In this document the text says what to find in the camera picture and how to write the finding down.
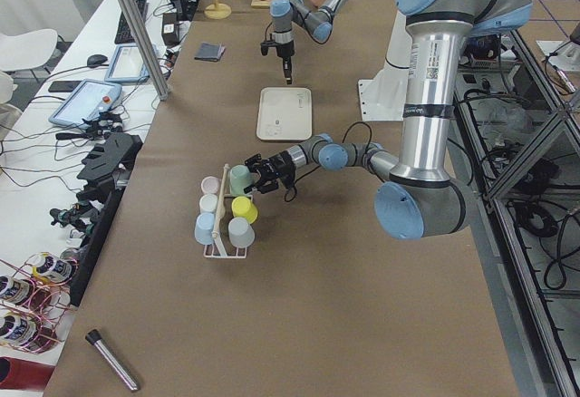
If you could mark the white wire cup rack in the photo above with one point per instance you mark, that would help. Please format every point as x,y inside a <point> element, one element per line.
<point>221,247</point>

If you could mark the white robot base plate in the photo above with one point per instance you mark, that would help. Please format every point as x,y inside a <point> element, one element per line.
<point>381,99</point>

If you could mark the folded grey cloth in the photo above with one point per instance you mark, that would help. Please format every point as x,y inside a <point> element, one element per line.
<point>208,52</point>

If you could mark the cream rectangular tray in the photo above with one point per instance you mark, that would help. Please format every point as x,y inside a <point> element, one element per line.
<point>285,113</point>

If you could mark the green plastic cup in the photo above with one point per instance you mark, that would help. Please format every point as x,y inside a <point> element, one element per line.
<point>239,179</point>

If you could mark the metal cylinder black cap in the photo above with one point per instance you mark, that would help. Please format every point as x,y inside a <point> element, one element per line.
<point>95,339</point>

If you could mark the blue teach pendant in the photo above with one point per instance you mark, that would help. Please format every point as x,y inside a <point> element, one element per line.
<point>126,65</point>
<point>86,102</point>

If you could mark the cream white plastic cup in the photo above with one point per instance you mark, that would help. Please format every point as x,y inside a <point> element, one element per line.
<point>208,203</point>

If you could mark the copper wire bottle rack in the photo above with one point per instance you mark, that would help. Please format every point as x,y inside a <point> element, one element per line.
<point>35,298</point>

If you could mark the light blue plastic cup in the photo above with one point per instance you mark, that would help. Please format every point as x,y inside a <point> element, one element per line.
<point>203,231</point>

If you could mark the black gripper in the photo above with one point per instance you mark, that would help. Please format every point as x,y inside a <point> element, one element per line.
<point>282,164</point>
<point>284,52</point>

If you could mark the white chair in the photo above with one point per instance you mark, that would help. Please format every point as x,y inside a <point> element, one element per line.
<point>28,51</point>

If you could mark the black box white label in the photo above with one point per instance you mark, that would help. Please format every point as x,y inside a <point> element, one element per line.
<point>170,29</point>

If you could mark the black tool stand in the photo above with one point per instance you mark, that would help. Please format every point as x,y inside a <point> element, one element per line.
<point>119,149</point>

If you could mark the aluminium frame post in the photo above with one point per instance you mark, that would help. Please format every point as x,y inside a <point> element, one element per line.
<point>131,12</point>

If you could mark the grey plastic cup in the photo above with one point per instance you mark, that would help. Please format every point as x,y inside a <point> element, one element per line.
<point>240,233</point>

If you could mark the yellow plastic cup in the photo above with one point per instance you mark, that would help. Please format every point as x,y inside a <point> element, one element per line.
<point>243,207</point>

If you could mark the black computer mouse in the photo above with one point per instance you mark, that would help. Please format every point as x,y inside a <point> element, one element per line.
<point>96,60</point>

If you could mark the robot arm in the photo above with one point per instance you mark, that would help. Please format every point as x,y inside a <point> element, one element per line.
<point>417,197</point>
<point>317,23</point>

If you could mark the black smartphone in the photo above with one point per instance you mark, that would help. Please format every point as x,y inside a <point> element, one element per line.
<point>63,86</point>

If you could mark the pink plastic cup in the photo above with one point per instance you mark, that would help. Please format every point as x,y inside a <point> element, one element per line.
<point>210,185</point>

